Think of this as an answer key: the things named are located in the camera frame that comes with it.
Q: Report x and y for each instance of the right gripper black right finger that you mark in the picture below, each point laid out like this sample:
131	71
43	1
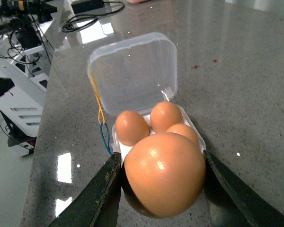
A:
232	203

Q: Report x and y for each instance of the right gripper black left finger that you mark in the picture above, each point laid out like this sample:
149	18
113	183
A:
98	204

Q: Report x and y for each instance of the brown top egg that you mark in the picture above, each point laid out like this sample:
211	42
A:
163	175

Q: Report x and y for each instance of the brown egg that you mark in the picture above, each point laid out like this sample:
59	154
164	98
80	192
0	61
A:
131	127
164	115
184	130
163	175

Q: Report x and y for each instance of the brown egg in box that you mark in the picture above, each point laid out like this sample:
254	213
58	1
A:
184	130
131	127
164	115

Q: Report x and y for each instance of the clear plastic egg box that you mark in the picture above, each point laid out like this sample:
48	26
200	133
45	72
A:
134	74

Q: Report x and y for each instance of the blue rubber band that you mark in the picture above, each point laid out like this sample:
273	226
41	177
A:
105	135

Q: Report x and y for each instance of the black power adapter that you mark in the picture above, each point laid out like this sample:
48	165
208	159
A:
80	6

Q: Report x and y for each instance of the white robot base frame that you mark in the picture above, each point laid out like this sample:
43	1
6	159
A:
23	105

